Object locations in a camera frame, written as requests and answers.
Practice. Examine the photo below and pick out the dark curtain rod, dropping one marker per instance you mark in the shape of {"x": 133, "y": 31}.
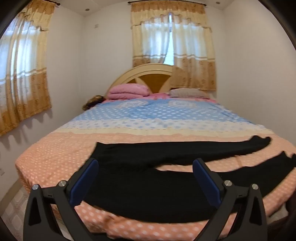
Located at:
{"x": 49, "y": 1}
{"x": 161, "y": 1}

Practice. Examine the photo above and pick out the brown furry toy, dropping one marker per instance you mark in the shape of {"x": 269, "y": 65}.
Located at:
{"x": 92, "y": 102}

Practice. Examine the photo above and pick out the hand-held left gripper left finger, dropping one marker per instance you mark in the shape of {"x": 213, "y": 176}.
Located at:
{"x": 84, "y": 183}

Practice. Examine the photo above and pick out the beige floral headboard curtain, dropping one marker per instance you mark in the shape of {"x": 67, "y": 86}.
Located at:
{"x": 150, "y": 34}

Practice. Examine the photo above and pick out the cream wooden headboard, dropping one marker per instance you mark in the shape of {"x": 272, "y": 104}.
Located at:
{"x": 152, "y": 81}

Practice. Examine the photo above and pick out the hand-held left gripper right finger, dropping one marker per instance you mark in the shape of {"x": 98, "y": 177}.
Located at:
{"x": 205, "y": 183}

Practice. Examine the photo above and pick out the beige patterned pillow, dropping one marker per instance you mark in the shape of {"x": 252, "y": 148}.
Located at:
{"x": 187, "y": 93}

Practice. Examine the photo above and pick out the polka dot bed sheet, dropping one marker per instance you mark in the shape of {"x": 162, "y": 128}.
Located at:
{"x": 138, "y": 120}

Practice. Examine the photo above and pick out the pink folded blanket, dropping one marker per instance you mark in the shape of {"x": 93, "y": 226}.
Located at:
{"x": 127, "y": 91}

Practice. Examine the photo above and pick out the black pants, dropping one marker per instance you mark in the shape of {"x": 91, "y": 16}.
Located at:
{"x": 138, "y": 162}

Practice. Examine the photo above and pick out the beige floral side curtain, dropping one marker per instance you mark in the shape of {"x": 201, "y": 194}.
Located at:
{"x": 23, "y": 69}

